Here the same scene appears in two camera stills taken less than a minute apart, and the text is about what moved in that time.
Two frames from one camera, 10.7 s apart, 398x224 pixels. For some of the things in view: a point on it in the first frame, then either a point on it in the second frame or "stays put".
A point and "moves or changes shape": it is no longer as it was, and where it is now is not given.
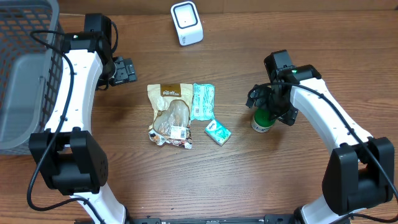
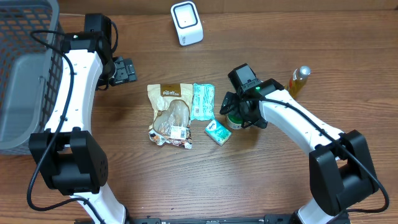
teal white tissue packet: (217, 132) stays put
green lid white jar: (262, 122) moves or changes shape
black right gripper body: (259, 97) to (227, 104)
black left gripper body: (124, 73) stays put
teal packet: (203, 102) stays put
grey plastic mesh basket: (32, 48) stays put
